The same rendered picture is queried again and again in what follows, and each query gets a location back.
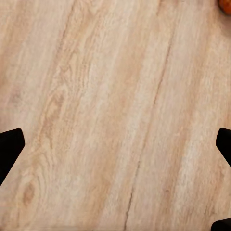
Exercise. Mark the pumpkin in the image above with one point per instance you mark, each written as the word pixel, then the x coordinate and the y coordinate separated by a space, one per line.
pixel 226 5

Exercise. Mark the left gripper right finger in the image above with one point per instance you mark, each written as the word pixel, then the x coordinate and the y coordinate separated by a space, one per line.
pixel 223 142

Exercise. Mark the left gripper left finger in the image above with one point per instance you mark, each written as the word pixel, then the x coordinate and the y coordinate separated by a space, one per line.
pixel 11 144

